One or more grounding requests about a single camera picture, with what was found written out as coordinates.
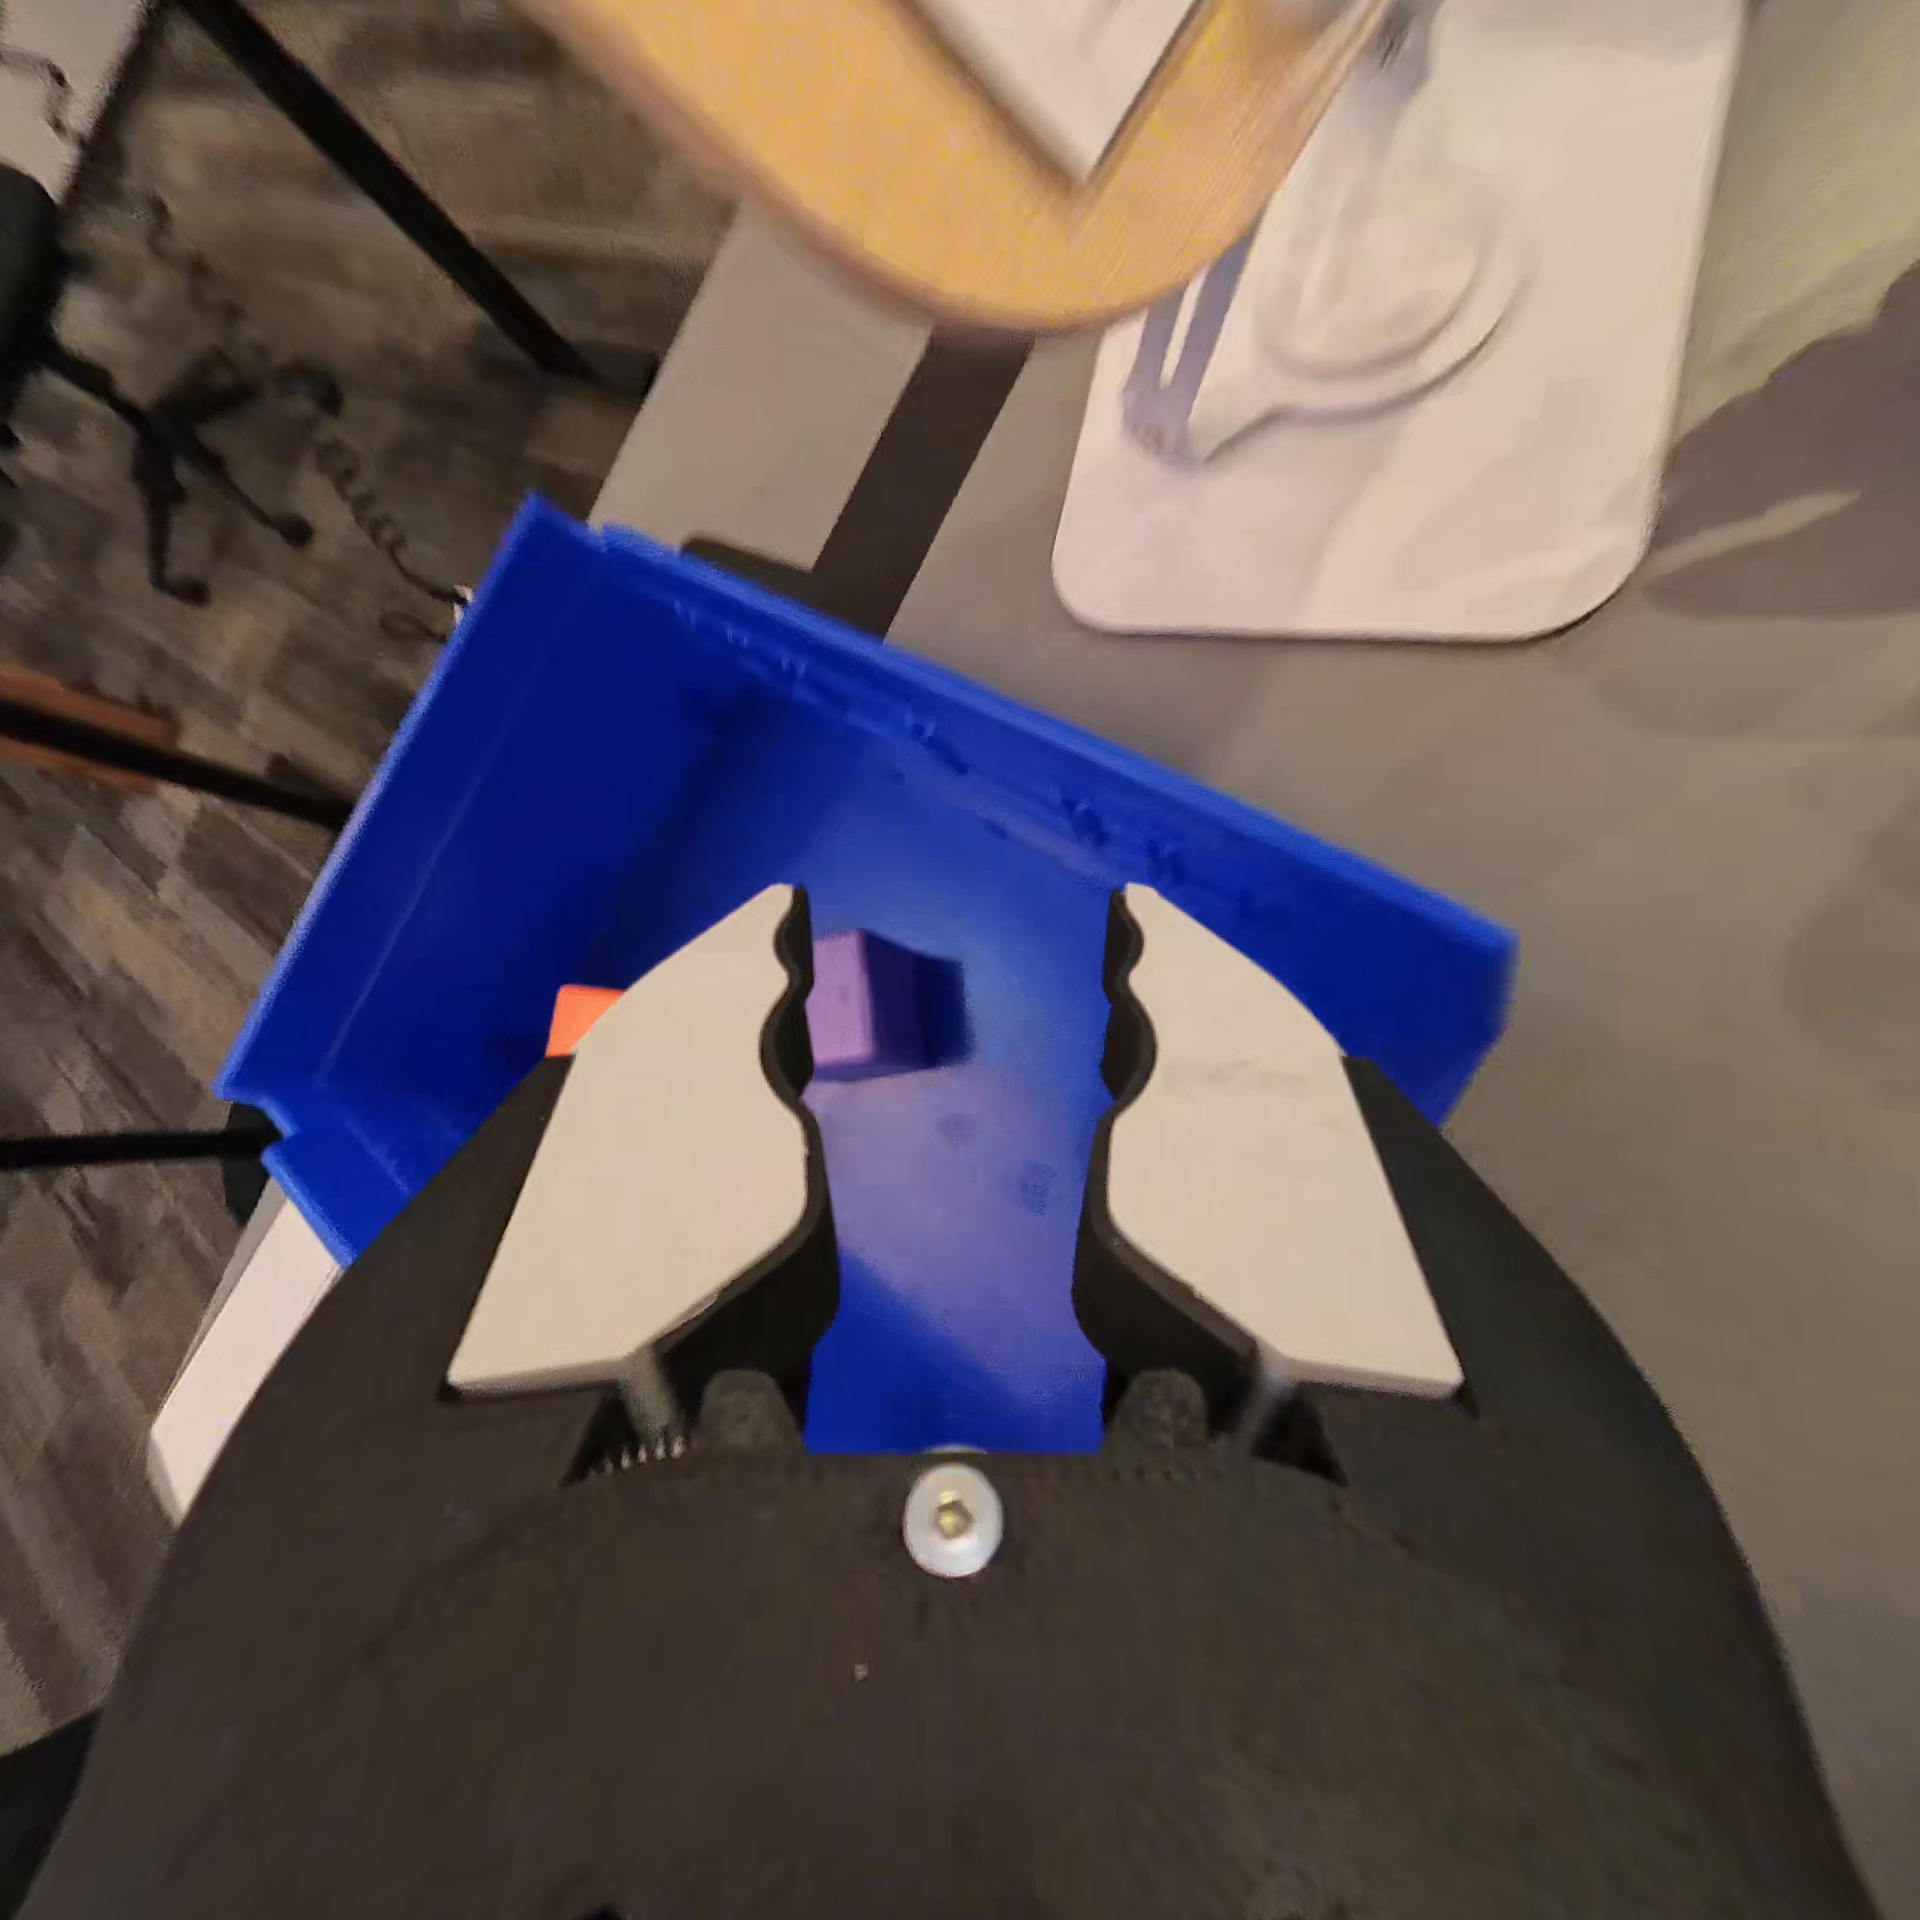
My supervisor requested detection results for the blue plastic bin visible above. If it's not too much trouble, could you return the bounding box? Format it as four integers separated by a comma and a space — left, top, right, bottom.
214, 496, 1519, 1455

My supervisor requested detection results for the black swivel chair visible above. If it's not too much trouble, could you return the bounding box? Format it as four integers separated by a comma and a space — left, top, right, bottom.
0, 164, 350, 606

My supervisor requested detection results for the wooden post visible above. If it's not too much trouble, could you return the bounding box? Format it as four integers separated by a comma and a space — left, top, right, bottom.
0, 663, 184, 793

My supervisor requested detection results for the purple cube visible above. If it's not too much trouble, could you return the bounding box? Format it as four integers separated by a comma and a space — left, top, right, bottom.
806, 929, 971, 1079

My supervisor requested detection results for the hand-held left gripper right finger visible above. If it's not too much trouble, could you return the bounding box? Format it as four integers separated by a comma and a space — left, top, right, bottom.
1072, 881, 1468, 1448

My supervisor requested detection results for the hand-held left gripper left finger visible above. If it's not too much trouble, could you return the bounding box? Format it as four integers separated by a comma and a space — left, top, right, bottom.
446, 881, 839, 1450

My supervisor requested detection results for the grey desk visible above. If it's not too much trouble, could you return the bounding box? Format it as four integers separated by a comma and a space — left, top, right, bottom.
146, 0, 1920, 1920

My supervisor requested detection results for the black table leg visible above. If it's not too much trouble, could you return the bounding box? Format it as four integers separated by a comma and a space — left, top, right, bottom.
0, 1106, 291, 1221
0, 704, 357, 830
175, 0, 608, 383

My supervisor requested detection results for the white stand with wooden board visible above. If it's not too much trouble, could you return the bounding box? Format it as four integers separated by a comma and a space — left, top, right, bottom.
517, 0, 1748, 644

